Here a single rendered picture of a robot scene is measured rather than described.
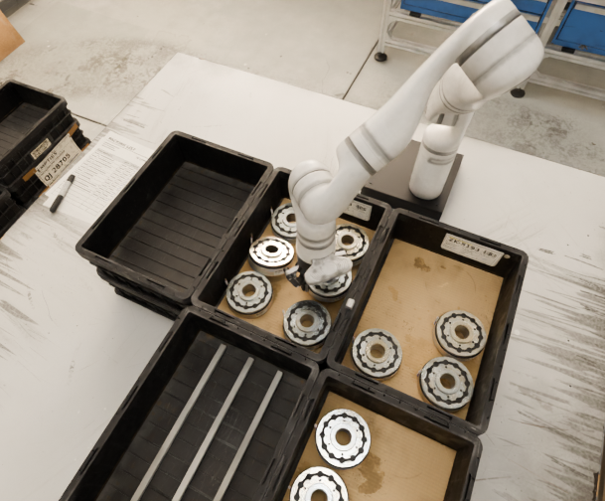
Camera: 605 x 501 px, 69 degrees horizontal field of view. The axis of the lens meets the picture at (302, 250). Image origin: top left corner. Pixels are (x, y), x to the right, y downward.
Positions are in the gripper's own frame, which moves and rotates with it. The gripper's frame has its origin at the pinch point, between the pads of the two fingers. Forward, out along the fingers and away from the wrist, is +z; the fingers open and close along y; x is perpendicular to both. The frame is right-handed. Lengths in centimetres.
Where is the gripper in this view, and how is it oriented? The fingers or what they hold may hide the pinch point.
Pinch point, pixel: (315, 281)
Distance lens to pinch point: 96.4
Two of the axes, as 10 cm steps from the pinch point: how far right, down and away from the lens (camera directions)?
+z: 0.2, 5.2, 8.6
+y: -9.3, 3.3, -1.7
